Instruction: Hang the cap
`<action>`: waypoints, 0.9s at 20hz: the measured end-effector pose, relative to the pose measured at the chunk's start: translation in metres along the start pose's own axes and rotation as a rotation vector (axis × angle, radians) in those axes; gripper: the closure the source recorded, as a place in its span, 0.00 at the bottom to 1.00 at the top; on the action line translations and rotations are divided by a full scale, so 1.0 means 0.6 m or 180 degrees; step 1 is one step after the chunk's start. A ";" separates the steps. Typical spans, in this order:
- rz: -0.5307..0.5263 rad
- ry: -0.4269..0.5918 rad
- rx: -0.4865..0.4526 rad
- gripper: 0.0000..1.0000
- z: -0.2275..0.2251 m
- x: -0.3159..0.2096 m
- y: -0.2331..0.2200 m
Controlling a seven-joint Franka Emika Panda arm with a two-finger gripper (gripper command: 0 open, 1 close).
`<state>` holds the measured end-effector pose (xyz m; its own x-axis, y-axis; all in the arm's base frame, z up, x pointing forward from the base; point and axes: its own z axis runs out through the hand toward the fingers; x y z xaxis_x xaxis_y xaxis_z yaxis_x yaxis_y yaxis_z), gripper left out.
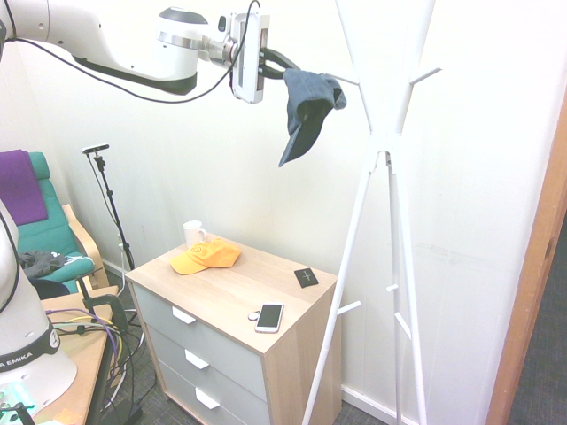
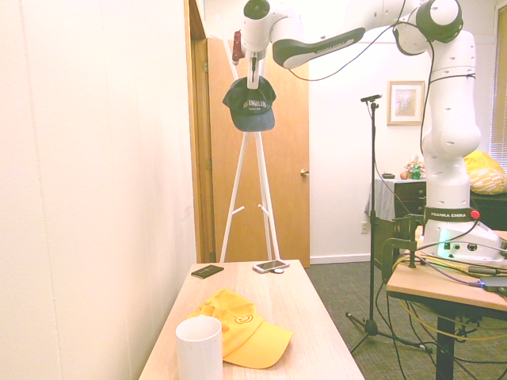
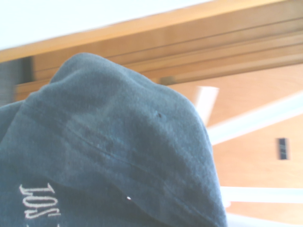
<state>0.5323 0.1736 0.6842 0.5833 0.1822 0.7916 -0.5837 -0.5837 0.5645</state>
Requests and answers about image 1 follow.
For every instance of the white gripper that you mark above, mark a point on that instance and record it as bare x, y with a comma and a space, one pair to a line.
248, 57

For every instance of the dark blue cap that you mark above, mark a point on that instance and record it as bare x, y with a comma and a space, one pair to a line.
305, 115

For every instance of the orange cap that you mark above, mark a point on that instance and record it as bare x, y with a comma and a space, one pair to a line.
208, 259

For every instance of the white coat rack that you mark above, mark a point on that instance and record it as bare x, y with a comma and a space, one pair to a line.
384, 137

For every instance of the white mug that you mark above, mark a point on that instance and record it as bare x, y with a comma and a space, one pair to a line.
192, 232

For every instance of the black tripod stand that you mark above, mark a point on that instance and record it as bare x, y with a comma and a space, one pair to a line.
111, 199

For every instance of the black square pad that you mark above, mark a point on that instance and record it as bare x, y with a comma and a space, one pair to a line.
306, 278

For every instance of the small white round disc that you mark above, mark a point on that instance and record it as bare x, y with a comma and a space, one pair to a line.
252, 315

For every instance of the white smartphone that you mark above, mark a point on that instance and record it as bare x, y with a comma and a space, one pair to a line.
269, 317

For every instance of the green wooden armchair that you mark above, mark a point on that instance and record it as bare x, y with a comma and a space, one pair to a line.
62, 239

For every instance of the purple cloth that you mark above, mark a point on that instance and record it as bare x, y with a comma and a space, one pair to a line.
20, 186

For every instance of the wooden dresser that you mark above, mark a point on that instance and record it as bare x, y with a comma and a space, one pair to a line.
283, 350

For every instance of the grey dresser drawer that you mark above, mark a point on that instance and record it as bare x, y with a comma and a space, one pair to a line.
177, 389
226, 389
221, 345

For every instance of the black table clamp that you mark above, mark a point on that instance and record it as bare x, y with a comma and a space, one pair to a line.
113, 305

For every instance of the dark grey clothing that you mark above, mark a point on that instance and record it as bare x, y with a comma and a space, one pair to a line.
37, 262

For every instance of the orange sticky note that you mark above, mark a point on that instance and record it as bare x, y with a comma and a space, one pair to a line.
66, 417

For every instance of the black exterior camera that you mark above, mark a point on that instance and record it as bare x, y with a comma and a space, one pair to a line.
95, 149

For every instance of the wooden door frame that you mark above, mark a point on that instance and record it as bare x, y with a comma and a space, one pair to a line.
527, 274

